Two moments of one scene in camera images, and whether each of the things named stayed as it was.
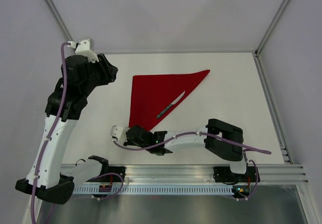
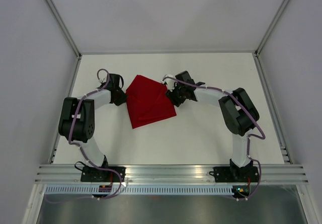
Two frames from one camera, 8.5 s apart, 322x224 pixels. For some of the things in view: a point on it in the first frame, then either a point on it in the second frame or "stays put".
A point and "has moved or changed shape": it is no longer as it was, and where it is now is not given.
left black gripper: [110, 70] to [123, 99]
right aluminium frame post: [274, 21] stays put
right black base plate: [224, 174] stays put
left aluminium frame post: [48, 0] stays put
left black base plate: [113, 178] stays put
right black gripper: [129, 143] to [171, 96]
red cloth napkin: [151, 94] has moved or changed shape
